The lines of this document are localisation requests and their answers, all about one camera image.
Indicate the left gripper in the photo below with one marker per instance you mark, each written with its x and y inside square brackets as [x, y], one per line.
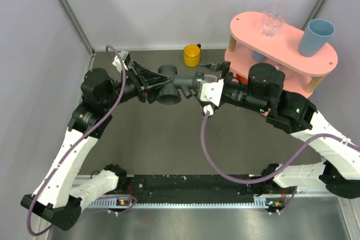
[147, 81]

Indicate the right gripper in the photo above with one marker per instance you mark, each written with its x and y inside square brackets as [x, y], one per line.
[223, 67]

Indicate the grey plastic pipe fitting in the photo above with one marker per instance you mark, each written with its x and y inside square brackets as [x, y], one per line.
[169, 93]

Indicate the clear trap with grey nut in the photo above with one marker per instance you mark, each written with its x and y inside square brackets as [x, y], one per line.
[201, 77]

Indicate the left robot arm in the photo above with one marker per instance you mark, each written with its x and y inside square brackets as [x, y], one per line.
[56, 200]

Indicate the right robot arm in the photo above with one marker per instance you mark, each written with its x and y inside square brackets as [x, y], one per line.
[326, 159]

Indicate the yellow mug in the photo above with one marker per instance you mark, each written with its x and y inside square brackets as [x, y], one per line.
[192, 55]

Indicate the clear drinking glass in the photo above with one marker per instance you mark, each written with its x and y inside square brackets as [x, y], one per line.
[274, 16]

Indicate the pink three-tier shelf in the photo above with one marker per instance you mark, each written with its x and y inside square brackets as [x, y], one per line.
[303, 74]

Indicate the tall blue cup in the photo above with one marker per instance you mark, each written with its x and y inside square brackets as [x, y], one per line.
[318, 32]

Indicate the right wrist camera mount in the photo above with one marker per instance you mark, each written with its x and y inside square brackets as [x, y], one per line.
[209, 95]

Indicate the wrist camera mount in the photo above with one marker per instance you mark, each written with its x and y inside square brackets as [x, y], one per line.
[209, 95]
[121, 62]

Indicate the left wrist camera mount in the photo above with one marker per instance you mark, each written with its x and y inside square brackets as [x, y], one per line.
[121, 62]

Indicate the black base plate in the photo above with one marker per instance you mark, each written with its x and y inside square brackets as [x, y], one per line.
[190, 189]

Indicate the grey slotted cable duct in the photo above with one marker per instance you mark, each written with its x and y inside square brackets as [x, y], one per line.
[119, 204]

